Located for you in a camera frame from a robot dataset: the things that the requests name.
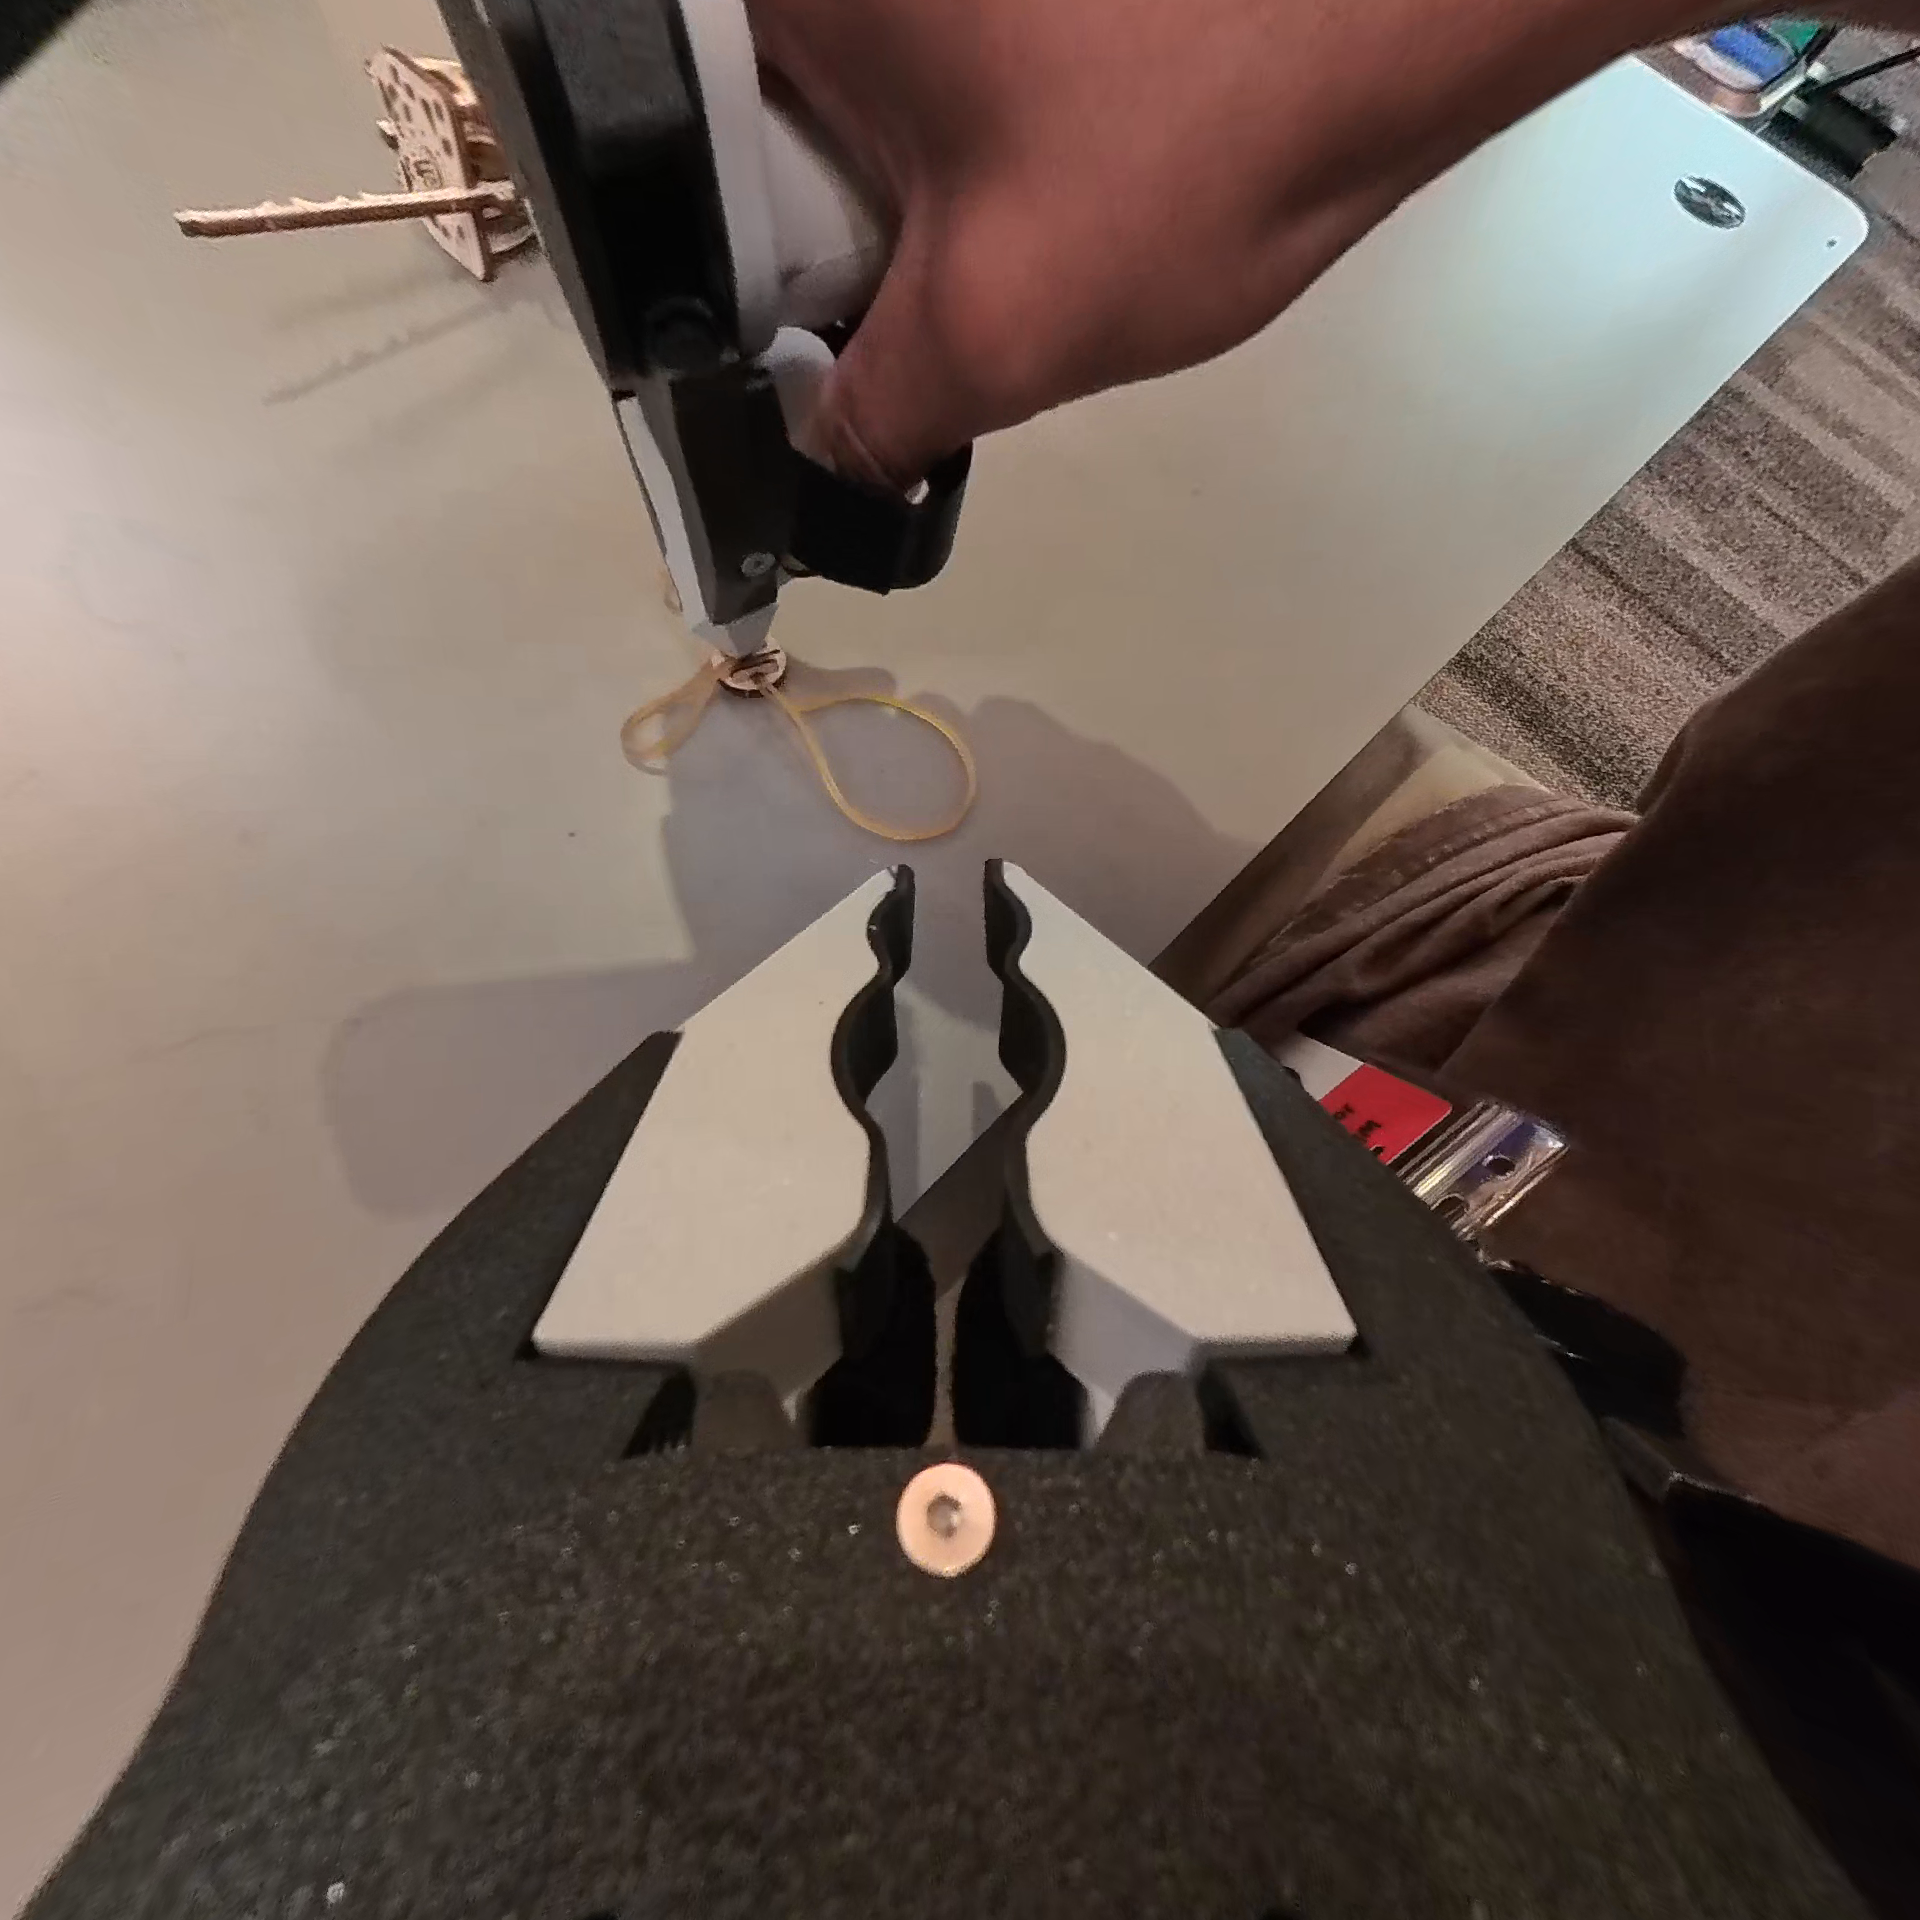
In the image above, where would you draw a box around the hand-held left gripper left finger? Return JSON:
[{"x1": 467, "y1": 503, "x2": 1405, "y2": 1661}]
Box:
[{"x1": 532, "y1": 864, "x2": 941, "y2": 1449}]

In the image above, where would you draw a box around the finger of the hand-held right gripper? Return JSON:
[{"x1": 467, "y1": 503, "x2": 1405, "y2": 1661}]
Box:
[{"x1": 613, "y1": 368, "x2": 800, "y2": 664}]

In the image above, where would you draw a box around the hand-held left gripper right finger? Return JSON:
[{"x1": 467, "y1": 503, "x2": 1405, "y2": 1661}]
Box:
[{"x1": 951, "y1": 858, "x2": 1364, "y2": 1449}]

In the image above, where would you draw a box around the yellow rubber band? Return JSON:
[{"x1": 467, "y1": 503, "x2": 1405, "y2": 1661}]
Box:
[{"x1": 622, "y1": 656, "x2": 980, "y2": 842}]

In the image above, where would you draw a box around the wooden gear model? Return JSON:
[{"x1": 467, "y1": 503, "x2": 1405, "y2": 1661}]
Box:
[{"x1": 367, "y1": 47, "x2": 544, "y2": 288}]

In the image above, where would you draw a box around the person's right hand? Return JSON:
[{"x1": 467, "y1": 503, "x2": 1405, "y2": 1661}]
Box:
[{"x1": 757, "y1": 0, "x2": 1442, "y2": 491}]

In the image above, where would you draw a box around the red and white badge card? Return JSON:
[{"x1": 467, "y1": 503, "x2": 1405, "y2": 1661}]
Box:
[{"x1": 1282, "y1": 1036, "x2": 1456, "y2": 1164}]

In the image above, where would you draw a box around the metal badge clip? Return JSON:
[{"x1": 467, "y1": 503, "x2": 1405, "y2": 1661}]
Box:
[{"x1": 1408, "y1": 1103, "x2": 1572, "y2": 1243}]

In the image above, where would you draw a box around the wooden toothed rack strip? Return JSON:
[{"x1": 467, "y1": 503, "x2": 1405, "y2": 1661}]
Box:
[{"x1": 171, "y1": 183, "x2": 518, "y2": 242}]

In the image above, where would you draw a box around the dark cloth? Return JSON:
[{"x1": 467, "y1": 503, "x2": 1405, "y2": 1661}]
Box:
[{"x1": 1485, "y1": 1258, "x2": 1920, "y2": 1920}]

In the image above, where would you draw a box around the pale tray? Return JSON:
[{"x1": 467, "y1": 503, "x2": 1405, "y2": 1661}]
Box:
[{"x1": 1662, "y1": 31, "x2": 1823, "y2": 119}]

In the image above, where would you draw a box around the black cable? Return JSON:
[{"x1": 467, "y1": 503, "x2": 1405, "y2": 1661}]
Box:
[{"x1": 1762, "y1": 59, "x2": 1920, "y2": 169}]

